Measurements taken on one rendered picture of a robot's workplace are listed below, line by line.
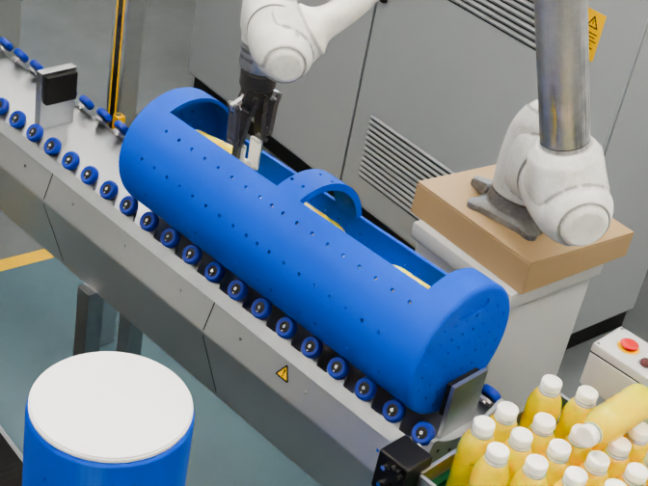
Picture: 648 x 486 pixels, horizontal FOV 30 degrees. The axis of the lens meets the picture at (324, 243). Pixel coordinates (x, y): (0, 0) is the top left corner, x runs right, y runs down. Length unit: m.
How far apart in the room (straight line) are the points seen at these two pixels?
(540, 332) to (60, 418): 1.24
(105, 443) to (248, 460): 1.55
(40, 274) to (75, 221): 1.30
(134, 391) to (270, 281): 0.40
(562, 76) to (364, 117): 2.19
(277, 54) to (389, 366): 0.60
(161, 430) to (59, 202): 1.01
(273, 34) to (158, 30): 3.83
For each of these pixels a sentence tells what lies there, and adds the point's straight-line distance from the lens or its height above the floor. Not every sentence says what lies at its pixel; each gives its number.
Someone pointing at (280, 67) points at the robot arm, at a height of 1.51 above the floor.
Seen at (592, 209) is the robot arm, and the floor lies 1.28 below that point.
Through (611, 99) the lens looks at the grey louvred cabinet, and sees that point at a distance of 3.69.
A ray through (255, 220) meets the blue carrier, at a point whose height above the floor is 1.16.
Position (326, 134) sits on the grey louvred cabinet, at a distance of 4.68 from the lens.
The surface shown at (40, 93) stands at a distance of 3.05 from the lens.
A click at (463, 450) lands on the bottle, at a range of 2.16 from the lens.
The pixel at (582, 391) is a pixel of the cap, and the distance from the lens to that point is 2.29.
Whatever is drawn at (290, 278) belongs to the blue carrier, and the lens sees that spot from 2.32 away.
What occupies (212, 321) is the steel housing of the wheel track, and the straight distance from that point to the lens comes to 2.58.
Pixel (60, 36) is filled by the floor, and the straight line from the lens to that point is 5.85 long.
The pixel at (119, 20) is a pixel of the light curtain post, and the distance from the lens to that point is 3.33.
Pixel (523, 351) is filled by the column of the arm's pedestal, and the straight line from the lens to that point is 2.84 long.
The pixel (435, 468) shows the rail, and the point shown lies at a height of 0.97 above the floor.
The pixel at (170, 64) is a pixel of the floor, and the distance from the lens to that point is 5.69.
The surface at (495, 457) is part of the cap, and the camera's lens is 2.09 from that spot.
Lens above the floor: 2.42
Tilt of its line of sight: 32 degrees down
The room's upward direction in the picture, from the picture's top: 11 degrees clockwise
